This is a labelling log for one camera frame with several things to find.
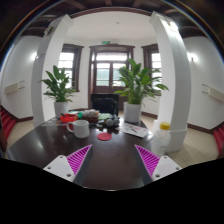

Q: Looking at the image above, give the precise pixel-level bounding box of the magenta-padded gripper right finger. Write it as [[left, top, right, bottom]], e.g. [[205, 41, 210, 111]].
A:
[[134, 144, 183, 186]]

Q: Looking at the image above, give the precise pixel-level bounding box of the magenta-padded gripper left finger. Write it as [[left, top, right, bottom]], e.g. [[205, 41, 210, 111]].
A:
[[43, 143, 95, 187]]

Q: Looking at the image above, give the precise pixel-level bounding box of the clear yellow-capped drink bottle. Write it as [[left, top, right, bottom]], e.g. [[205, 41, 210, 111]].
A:
[[150, 121, 172, 157]]

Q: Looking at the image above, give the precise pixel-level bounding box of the white speckled mug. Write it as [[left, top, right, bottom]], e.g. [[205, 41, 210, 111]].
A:
[[66, 119, 90, 139]]

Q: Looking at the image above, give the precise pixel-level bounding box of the printed paper leaflet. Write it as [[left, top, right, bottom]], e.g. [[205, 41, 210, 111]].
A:
[[119, 122, 149, 139]]

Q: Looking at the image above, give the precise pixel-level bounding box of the flat round red coaster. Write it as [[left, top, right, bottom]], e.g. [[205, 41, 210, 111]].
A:
[[96, 132, 113, 142]]

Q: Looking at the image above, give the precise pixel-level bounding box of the pile of wrapped snacks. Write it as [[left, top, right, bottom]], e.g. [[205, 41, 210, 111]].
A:
[[81, 109, 100, 123]]

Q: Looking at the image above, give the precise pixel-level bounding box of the red carpeted staircase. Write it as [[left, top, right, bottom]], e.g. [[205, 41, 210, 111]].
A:
[[213, 123, 224, 158], [0, 106, 17, 141]]

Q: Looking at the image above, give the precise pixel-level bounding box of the green flat packet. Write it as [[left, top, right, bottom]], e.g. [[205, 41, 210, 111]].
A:
[[97, 113, 113, 121]]

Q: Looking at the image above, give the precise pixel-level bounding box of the grey dumbbell pair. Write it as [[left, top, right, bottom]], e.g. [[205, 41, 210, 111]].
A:
[[104, 114, 121, 128]]

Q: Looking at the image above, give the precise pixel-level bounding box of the black office chair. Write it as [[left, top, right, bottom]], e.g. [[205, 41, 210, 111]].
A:
[[90, 93, 120, 117]]

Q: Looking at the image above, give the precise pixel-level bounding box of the small potted green plant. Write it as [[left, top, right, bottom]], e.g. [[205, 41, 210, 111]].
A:
[[39, 65, 78, 118]]

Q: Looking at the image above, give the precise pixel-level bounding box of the large potted green plant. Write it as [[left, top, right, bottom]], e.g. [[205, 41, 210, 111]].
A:
[[114, 58, 169, 124]]

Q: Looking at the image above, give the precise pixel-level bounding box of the brown glazed double door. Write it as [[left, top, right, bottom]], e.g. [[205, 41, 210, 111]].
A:
[[88, 44, 135, 109]]

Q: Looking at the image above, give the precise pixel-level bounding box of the brown framed window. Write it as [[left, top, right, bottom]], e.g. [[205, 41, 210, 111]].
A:
[[58, 43, 84, 93], [141, 43, 163, 98]]

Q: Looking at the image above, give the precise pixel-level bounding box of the white wall radiator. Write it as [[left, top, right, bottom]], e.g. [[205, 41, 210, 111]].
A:
[[201, 83, 224, 104], [3, 80, 26, 95]]

